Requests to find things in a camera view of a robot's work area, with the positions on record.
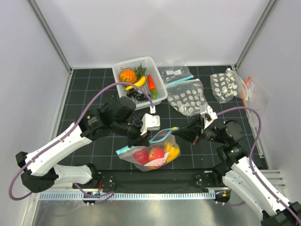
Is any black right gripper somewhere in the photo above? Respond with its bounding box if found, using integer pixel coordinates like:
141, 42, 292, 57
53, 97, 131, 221
172, 114, 227, 145

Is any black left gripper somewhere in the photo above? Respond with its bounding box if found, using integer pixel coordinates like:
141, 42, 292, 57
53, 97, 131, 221
112, 117, 151, 148

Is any red yellow toy apple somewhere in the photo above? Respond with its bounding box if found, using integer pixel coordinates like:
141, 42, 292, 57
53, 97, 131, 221
148, 147, 165, 161

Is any clear zip bag teal zipper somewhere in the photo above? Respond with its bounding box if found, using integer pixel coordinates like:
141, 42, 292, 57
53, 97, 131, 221
116, 128, 177, 172

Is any yellow toy bell pepper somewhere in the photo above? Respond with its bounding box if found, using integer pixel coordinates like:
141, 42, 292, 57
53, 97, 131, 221
164, 142, 181, 163

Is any toy orange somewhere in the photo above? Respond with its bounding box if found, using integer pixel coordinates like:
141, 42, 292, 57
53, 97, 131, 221
148, 166, 158, 170

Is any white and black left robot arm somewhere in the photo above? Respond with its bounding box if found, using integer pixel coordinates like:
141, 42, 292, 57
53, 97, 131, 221
16, 97, 156, 193

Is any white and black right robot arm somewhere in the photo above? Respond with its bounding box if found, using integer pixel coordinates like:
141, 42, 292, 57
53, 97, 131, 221
172, 119, 301, 226

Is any white polka dot zip bag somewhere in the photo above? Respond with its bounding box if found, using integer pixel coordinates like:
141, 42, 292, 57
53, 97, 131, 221
166, 79, 207, 117

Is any polka dot bag at right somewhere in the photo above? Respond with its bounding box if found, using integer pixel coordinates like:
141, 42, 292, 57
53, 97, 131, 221
210, 69, 249, 104

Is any clear bag blue zipper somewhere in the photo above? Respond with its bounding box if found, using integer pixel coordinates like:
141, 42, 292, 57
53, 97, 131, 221
158, 66, 194, 86

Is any clear bag orange zipper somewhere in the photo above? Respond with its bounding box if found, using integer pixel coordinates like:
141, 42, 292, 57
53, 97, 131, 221
241, 77, 272, 119

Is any black grid cutting mat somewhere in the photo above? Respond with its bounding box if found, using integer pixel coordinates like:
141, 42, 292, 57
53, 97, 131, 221
44, 65, 269, 172

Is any black toy blackberry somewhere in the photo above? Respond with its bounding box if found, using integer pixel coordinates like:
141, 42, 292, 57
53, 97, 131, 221
127, 88, 148, 102

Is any white plastic basket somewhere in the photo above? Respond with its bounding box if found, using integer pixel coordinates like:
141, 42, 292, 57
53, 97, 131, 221
112, 56, 167, 110

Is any yellow toy banana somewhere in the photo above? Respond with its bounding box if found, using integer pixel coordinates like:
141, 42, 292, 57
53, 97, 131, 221
125, 76, 146, 91

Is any orange toy pineapple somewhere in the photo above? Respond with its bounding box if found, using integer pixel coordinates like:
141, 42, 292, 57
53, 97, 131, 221
119, 65, 147, 83

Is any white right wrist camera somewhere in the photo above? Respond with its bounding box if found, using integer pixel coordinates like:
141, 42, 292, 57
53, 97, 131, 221
200, 104, 218, 129

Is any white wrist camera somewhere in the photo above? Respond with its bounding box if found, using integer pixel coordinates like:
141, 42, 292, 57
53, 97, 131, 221
200, 104, 218, 129
141, 113, 160, 136

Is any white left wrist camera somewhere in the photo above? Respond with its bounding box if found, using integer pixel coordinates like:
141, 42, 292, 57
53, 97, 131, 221
141, 113, 160, 136

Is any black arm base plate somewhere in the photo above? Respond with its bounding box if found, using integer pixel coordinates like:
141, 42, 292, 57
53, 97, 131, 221
80, 169, 228, 194

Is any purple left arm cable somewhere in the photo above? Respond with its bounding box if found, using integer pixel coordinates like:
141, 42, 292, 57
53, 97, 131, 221
8, 81, 156, 204

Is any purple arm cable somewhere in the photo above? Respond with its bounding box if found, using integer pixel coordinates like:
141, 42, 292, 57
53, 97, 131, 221
8, 81, 156, 204
215, 106, 301, 222

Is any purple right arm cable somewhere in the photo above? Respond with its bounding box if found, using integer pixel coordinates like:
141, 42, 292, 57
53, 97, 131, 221
215, 106, 301, 222

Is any slotted grey cable duct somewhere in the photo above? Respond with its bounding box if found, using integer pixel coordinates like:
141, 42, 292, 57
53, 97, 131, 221
39, 191, 215, 201

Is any right aluminium frame post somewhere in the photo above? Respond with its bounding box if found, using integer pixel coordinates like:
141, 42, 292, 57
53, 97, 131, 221
235, 0, 279, 70

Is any aluminium frame post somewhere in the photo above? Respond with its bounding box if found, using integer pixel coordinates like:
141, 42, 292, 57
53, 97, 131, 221
235, 0, 279, 70
27, 0, 72, 73

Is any left aluminium frame post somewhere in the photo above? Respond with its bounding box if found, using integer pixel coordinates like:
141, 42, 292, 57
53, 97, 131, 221
27, 0, 72, 73

